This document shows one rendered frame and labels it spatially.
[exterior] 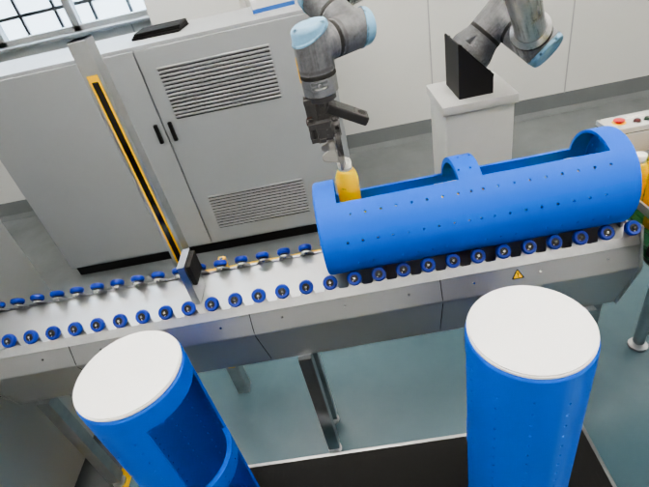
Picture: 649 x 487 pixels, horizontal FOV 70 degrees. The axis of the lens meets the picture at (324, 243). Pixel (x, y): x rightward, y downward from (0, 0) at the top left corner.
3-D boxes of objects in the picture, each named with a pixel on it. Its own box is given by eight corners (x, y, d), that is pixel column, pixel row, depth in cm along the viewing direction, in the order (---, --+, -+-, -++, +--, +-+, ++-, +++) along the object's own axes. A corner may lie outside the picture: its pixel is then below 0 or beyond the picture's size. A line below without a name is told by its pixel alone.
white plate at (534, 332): (606, 300, 107) (606, 303, 108) (485, 274, 121) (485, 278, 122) (590, 395, 90) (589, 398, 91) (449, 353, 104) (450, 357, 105)
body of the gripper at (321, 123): (312, 135, 129) (301, 93, 121) (342, 128, 128) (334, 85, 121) (313, 147, 122) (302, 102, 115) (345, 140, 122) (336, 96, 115)
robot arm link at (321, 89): (334, 66, 118) (337, 77, 111) (338, 84, 121) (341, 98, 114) (299, 73, 119) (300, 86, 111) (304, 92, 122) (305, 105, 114)
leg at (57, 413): (116, 476, 211) (41, 393, 175) (127, 474, 211) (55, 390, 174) (112, 489, 207) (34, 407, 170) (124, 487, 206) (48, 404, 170)
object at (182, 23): (141, 34, 288) (138, 27, 286) (190, 22, 286) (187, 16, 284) (129, 42, 270) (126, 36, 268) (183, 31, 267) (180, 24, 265)
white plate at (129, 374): (59, 434, 107) (62, 437, 107) (177, 399, 108) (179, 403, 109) (85, 346, 129) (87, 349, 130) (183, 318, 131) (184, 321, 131)
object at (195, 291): (199, 284, 160) (182, 249, 151) (210, 282, 159) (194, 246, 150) (193, 304, 152) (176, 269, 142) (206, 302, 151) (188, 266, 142)
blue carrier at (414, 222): (326, 238, 163) (309, 166, 145) (581, 189, 157) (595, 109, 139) (332, 294, 140) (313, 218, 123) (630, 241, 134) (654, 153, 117)
